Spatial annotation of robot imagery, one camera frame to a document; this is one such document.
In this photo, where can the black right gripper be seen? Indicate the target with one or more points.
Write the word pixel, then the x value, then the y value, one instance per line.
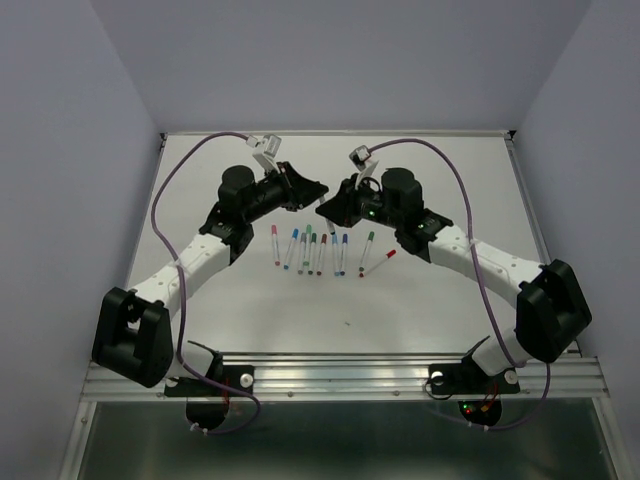
pixel 341 209

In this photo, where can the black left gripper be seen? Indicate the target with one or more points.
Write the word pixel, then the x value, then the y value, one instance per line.
pixel 297 190

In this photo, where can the purple capped marker pen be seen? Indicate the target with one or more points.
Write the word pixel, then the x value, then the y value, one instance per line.
pixel 344 254

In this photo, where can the light blue capped marker pen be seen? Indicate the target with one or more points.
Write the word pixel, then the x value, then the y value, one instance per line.
pixel 335 254

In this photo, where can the red marker pen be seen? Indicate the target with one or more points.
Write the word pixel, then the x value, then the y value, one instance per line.
pixel 369 269

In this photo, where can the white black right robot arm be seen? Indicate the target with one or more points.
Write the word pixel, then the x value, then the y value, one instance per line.
pixel 551 310

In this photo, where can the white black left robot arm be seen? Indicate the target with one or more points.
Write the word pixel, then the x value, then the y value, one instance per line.
pixel 141 331

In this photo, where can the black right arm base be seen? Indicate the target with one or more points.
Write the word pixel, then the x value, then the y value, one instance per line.
pixel 479 394

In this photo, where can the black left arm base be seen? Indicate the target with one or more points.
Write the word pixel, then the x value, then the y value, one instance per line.
pixel 208 408

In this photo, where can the brown capped marker pen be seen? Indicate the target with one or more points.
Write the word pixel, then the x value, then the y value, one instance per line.
pixel 321 254

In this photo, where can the dark green capped marker pen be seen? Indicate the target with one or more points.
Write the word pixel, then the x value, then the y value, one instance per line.
pixel 312 247

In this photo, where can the grey capped marker pen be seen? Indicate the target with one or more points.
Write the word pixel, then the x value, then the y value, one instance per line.
pixel 300 268

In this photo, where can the light green capped marker pen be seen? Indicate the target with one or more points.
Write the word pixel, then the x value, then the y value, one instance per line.
pixel 307 246

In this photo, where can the pink capped marker pen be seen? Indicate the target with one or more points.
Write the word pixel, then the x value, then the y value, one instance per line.
pixel 275 245

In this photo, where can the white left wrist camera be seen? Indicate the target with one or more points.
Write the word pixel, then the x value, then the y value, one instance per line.
pixel 264 151

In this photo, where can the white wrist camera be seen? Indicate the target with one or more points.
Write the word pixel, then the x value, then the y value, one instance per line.
pixel 264 151
pixel 363 160

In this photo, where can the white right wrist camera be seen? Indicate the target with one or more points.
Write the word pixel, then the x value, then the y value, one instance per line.
pixel 363 160

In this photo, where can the aluminium rail frame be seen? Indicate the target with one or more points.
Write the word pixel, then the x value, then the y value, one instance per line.
pixel 340 367

